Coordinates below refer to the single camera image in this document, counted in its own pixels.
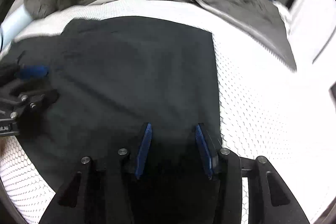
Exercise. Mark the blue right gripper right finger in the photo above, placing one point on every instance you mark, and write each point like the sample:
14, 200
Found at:
203, 142

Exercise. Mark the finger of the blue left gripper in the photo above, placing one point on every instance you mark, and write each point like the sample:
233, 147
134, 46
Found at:
32, 72

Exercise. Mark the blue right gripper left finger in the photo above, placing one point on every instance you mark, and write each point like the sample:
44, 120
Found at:
143, 149

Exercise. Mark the black pants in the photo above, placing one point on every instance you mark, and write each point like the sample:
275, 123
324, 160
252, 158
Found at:
76, 162

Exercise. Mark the light blue pillow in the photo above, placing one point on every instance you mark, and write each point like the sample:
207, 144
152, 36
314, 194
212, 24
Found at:
14, 24

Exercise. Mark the white mattress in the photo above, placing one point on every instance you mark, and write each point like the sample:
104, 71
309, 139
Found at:
265, 108

